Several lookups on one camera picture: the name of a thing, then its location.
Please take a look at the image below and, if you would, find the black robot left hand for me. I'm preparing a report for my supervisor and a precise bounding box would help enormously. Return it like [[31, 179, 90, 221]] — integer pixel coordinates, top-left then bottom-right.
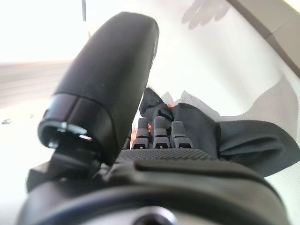
[[16, 11, 290, 225]]

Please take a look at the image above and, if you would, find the black garment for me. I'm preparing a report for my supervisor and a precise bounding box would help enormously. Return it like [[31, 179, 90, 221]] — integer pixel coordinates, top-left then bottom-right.
[[139, 86, 300, 179]]

